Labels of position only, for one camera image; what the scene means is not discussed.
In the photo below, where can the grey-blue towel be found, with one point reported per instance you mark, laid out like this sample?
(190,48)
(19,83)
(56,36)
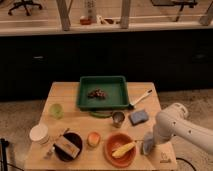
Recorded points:
(148,143)

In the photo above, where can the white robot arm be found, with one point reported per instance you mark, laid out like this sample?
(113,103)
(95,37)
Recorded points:
(172,121)

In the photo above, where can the green plastic tray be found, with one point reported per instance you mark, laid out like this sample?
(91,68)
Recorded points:
(114,86)

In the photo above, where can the dark brown crumpled object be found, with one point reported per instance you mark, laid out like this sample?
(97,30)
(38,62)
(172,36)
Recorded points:
(97,93)

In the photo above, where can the green flat lid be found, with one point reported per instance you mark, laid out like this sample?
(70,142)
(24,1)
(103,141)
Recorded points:
(100,115)

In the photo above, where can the small metal cup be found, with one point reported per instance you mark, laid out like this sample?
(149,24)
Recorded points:
(118,118)

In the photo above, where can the blue sponge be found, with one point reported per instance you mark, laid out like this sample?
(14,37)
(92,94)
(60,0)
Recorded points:
(138,117)

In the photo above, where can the small orange-yellow cup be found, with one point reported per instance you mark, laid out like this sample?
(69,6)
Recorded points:
(93,139)

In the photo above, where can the green translucent cup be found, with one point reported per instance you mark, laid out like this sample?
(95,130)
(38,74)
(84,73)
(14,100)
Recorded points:
(56,111)

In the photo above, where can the dark brown bowl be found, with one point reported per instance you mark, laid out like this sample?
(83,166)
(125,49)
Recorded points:
(75,139)

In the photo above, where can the orange bowl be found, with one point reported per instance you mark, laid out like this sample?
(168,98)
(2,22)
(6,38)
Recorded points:
(113,142)

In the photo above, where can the yellow corn cob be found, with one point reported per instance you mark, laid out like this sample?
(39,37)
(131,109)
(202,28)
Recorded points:
(122,150)

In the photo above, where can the wooden table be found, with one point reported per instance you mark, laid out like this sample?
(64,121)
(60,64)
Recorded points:
(162,158)

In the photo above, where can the red object on shelf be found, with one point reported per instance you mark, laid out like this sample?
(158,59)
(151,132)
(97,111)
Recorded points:
(84,21)

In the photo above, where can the wooden block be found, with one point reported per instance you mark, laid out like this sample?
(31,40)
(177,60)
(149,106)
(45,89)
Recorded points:
(67,146)

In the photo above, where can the white cup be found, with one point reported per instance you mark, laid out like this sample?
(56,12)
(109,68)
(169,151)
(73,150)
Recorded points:
(39,134)

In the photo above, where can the black office chair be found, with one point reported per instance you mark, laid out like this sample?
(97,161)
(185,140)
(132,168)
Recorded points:
(25,4)

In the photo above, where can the black stand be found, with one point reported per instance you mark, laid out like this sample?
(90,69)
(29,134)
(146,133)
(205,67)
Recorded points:
(4,144)

